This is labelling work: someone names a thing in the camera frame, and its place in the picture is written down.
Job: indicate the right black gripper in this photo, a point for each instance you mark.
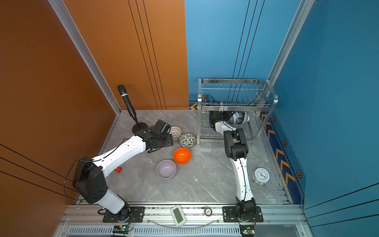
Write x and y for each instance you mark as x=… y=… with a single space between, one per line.
x=228 y=112

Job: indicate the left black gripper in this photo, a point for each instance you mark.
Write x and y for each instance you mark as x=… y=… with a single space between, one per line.
x=170 y=140

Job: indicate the dark flower-shaped bowl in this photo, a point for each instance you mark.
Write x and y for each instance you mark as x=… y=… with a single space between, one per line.
x=246 y=117

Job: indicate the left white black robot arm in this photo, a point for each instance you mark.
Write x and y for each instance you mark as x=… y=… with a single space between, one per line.
x=90 y=174

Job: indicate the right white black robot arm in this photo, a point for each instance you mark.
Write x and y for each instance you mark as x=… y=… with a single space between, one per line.
x=236 y=149

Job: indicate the steel two-tier dish rack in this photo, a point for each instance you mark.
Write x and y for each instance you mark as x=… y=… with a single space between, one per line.
x=255 y=96

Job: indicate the white red patterned bowl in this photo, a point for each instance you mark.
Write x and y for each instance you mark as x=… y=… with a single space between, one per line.
x=175 y=132

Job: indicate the green floral patterned bowl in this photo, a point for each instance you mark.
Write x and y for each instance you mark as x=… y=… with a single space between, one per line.
x=187 y=140

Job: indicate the orange bowl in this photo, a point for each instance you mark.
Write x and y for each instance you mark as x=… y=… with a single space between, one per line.
x=182 y=156

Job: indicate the lavender bowl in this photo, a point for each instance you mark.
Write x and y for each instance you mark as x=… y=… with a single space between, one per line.
x=166 y=169

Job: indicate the black microphone on stand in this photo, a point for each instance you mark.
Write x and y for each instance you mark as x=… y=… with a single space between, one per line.
x=138 y=125

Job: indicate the small red object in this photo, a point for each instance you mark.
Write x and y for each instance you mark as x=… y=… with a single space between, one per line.
x=118 y=170

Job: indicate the white analog alarm clock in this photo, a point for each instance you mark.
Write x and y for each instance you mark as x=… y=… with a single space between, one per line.
x=261 y=176

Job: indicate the white digital timer display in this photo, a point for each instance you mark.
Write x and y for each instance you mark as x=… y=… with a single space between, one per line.
x=178 y=216

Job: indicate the small round gauge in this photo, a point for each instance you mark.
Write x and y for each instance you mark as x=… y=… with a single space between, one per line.
x=208 y=211

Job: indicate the left circuit board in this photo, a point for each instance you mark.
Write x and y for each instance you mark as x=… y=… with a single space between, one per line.
x=122 y=231

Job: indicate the circuit board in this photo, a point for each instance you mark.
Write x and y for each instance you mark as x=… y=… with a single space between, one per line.
x=247 y=231
x=122 y=231

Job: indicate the right circuit board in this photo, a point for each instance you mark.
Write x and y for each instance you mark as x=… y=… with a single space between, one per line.
x=247 y=231

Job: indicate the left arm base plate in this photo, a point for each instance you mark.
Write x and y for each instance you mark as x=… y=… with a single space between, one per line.
x=137 y=214

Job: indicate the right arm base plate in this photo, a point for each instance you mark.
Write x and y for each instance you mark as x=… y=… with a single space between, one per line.
x=230 y=216

